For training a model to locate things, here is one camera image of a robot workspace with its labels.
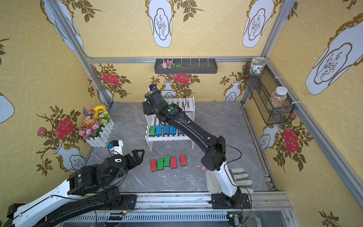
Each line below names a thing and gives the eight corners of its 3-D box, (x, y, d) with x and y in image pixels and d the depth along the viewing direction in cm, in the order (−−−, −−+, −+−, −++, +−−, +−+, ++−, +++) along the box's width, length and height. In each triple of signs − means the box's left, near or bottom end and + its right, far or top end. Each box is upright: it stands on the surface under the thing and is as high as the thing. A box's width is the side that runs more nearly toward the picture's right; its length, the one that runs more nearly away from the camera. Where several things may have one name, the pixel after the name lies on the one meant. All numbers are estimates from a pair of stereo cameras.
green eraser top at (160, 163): (157, 169, 87) (156, 168, 86) (158, 159, 91) (157, 158, 90) (163, 169, 87) (162, 168, 86) (164, 159, 91) (163, 158, 90)
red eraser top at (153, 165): (151, 172, 86) (150, 170, 84) (150, 161, 90) (150, 160, 89) (157, 170, 87) (156, 169, 85) (156, 160, 91) (155, 159, 89)
